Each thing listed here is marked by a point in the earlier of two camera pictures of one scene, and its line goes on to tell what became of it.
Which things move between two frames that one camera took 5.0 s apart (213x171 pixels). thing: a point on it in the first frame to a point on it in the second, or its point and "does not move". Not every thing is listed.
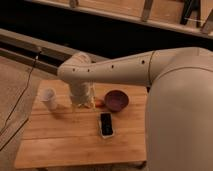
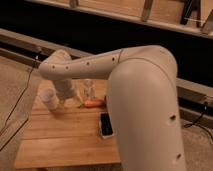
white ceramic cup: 49,98 does not move
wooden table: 69,135 does not move
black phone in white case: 105,120 does not move
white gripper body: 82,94 to 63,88
